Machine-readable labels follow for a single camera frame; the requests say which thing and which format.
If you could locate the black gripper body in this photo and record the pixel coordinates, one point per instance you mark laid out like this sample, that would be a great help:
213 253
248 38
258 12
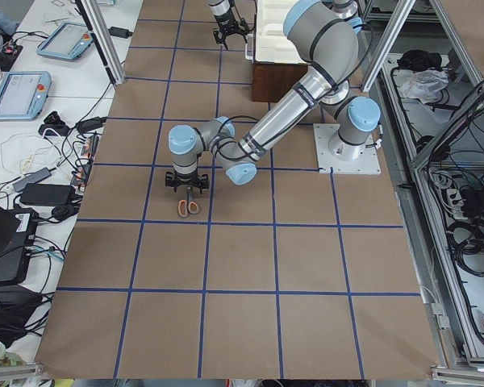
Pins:
227 21
185 180

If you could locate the orange grey handled scissors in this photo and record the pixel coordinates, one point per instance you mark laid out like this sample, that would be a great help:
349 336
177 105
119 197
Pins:
188 206

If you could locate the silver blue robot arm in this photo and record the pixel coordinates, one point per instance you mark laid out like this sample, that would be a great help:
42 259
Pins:
224 9
329 45

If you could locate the dark wooden drawer cabinet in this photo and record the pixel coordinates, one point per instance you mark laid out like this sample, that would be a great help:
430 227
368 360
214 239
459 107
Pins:
270 82

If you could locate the white foam tray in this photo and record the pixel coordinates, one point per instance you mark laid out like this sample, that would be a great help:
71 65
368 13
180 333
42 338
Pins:
271 44

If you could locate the black power adapter brick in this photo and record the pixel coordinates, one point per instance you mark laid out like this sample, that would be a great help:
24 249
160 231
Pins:
46 194

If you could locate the upper blue teach pendant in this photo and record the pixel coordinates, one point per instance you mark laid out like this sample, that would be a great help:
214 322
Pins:
68 42

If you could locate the blue teach pendant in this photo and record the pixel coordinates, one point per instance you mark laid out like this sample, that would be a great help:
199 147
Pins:
23 94
68 42

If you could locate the black laptop computer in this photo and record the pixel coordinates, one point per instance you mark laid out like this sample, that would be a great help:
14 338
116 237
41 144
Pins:
17 233

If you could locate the lower blue teach pendant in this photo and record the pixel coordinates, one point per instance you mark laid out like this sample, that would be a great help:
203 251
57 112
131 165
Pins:
23 94

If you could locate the crumpled white cloth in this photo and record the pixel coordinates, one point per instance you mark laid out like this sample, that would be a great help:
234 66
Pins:
425 86

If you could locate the aluminium frame post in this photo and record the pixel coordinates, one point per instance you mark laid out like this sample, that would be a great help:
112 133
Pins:
96 25

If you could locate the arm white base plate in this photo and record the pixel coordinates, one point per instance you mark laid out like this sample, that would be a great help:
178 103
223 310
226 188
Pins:
335 156

